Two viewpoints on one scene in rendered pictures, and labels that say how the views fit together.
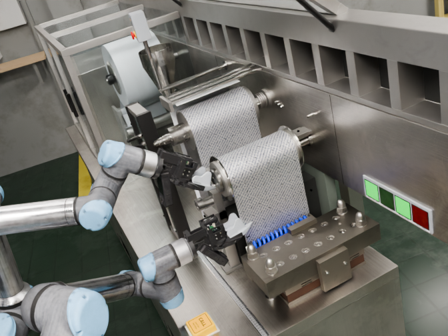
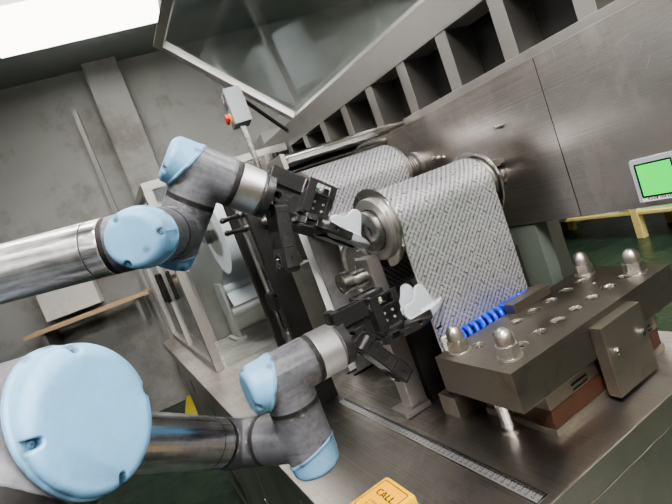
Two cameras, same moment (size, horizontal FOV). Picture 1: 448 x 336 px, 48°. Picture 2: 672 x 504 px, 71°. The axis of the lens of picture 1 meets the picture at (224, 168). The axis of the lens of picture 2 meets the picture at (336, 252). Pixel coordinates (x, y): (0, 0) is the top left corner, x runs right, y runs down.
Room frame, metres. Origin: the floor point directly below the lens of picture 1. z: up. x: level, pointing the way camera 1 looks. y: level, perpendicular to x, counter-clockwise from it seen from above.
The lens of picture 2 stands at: (0.53, 0.21, 1.32)
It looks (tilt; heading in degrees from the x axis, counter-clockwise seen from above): 6 degrees down; 353
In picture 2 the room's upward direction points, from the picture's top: 20 degrees counter-clockwise
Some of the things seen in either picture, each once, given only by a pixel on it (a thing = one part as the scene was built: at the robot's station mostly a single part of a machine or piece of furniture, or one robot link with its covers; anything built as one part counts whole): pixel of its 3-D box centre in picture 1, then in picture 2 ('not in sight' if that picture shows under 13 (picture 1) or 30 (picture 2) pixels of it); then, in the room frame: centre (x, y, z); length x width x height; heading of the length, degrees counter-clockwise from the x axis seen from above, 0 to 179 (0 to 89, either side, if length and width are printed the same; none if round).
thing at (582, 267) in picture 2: (341, 205); (581, 262); (1.33, -0.33, 1.05); 0.04 x 0.04 x 0.04
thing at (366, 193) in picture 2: (221, 178); (377, 228); (1.35, 0.02, 1.25); 0.15 x 0.01 x 0.15; 18
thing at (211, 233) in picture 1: (206, 237); (366, 323); (1.26, 0.11, 1.12); 0.12 x 0.08 x 0.09; 108
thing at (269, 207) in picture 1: (273, 207); (471, 272); (1.33, -0.12, 1.11); 0.23 x 0.01 x 0.18; 108
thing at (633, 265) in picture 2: (360, 217); (631, 260); (1.24, -0.36, 1.05); 0.04 x 0.04 x 0.04
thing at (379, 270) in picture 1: (167, 173); (287, 345); (2.26, 0.28, 0.88); 2.52 x 0.66 x 0.04; 18
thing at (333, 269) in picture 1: (335, 269); (625, 348); (1.15, -0.23, 0.96); 0.10 x 0.03 x 0.11; 108
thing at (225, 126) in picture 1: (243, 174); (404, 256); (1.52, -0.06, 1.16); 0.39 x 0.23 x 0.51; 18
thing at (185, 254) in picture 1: (182, 251); (325, 350); (1.24, 0.19, 1.11); 0.08 x 0.05 x 0.08; 18
